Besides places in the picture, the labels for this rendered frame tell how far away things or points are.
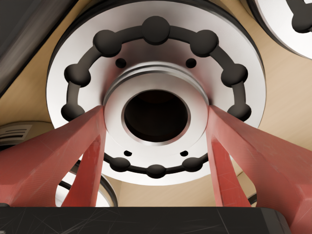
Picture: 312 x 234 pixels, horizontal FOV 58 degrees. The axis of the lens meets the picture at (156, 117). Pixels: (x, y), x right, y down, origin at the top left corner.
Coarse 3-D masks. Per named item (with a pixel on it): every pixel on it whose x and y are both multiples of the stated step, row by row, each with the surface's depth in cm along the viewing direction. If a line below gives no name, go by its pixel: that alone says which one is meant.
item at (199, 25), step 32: (128, 0) 10; (160, 0) 10; (192, 0) 11; (96, 32) 11; (128, 32) 11; (160, 32) 11; (192, 32) 11; (224, 32) 11; (64, 64) 12; (96, 64) 12; (128, 64) 12; (160, 64) 12; (192, 64) 12; (224, 64) 12; (256, 64) 12; (64, 96) 13; (96, 96) 13; (224, 96) 13; (256, 96) 13; (128, 160) 15; (160, 160) 15; (192, 160) 15
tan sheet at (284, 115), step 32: (224, 0) 13; (256, 32) 14; (32, 64) 15; (288, 64) 15; (32, 96) 16; (160, 96) 16; (288, 96) 16; (288, 128) 18; (128, 192) 22; (160, 192) 22; (192, 192) 22
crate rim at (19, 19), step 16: (0, 0) 4; (16, 0) 4; (32, 0) 4; (48, 0) 4; (0, 16) 4; (16, 16) 4; (32, 16) 4; (0, 32) 4; (16, 32) 4; (0, 48) 4; (0, 64) 5
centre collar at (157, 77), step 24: (144, 72) 11; (168, 72) 11; (120, 96) 12; (192, 96) 12; (120, 120) 13; (192, 120) 13; (120, 144) 14; (144, 144) 14; (168, 144) 14; (192, 144) 14
